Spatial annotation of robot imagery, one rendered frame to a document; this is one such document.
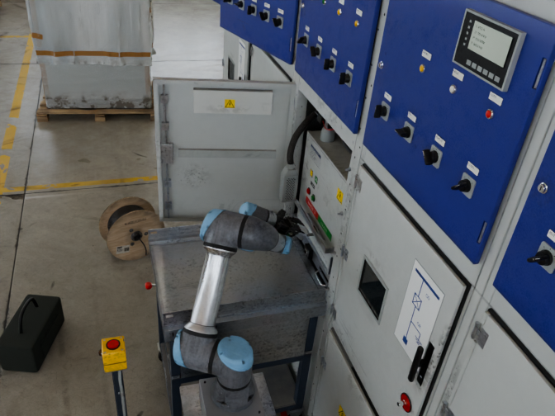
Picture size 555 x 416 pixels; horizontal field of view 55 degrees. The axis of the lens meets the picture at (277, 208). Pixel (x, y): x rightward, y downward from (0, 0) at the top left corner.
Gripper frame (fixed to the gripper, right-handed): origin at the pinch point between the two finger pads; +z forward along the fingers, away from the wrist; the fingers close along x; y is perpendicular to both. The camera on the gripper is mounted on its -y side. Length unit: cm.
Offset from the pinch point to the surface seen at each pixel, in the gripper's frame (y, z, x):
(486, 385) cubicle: 117, -22, 34
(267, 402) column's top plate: 63, -17, -40
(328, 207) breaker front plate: 7.2, -4.2, 17.9
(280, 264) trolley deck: -0.2, -0.5, -20.1
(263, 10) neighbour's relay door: -61, -47, 66
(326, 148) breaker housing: -8.2, -11.8, 36.2
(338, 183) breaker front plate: 12.5, -11.8, 30.9
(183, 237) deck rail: -29, -35, -40
